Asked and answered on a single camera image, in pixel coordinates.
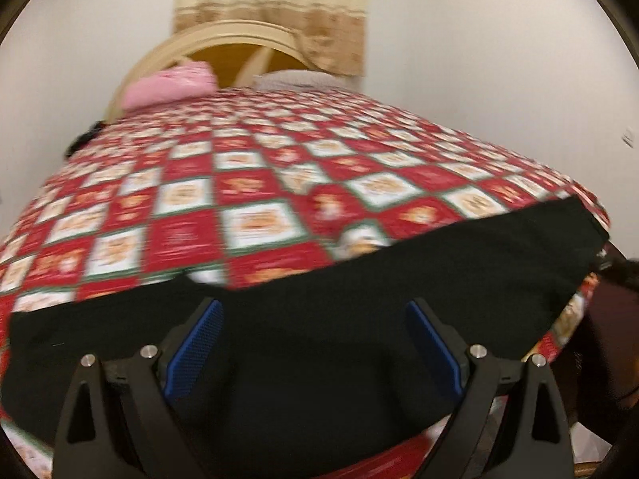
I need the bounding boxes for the black pants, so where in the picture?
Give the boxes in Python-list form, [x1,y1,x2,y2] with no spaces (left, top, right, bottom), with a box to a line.
[0,197,611,465]

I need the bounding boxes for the grey striped pillow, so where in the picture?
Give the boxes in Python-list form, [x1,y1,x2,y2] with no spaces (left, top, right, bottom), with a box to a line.
[252,70,345,91]

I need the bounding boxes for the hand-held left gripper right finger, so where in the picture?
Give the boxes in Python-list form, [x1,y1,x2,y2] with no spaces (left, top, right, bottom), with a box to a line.
[405,298,575,479]

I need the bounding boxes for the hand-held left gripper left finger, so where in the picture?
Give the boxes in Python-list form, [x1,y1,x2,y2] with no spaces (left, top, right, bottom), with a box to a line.
[52,297,225,479]

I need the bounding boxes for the pink pillow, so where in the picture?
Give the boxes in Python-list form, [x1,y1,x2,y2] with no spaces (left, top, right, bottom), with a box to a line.
[122,60,218,111]

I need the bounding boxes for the red checkered printed blanket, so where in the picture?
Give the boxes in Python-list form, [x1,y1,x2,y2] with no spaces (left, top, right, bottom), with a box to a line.
[0,86,612,479]

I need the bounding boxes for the cream wooden headboard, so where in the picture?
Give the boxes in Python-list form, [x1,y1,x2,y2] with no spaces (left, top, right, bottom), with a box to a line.
[105,20,320,121]

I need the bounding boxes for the small black object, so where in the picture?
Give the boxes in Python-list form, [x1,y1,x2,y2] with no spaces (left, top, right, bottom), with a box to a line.
[67,120,108,153]

